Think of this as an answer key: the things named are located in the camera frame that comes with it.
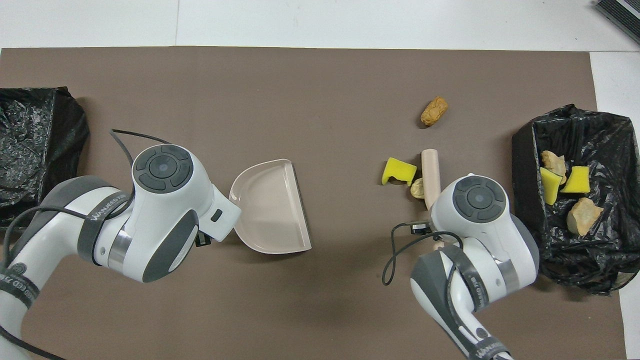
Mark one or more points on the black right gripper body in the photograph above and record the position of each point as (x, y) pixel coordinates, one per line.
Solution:
(422, 227)

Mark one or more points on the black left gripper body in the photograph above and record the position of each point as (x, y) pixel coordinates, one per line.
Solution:
(203, 240)

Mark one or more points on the pale bread piece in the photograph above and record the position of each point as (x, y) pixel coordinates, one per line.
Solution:
(417, 189)

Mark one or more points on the beige hand brush black bristles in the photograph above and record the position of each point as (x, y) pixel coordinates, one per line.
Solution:
(431, 175)

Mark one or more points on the notched yellow sponge piece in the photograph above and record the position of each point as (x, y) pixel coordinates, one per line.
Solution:
(397, 170)

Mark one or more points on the beige plastic dustpan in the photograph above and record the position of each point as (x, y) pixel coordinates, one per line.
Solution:
(270, 210)

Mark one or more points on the brown bread roll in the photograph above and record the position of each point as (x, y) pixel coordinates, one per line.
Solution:
(434, 111)

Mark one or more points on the small yellow sponge piece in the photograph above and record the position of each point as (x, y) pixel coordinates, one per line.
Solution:
(550, 187)

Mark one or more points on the greyish bread chunk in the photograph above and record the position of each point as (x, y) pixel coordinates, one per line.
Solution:
(553, 161)

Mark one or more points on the ridged tan bread chunk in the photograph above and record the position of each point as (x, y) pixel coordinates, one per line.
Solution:
(582, 216)

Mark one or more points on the wedge yellow sponge piece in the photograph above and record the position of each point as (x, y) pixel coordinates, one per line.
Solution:
(577, 181)

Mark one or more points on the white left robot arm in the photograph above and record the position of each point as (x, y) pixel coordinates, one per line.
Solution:
(205, 195)

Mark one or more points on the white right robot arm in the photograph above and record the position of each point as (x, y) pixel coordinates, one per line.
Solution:
(495, 235)

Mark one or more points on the bin with black plastic bag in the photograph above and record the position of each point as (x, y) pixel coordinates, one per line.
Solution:
(575, 260)
(35, 140)

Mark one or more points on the brown table mat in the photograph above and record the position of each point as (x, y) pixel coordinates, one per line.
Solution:
(300, 100)

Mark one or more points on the grey ribbed device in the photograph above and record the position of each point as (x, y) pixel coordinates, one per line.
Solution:
(622, 15)

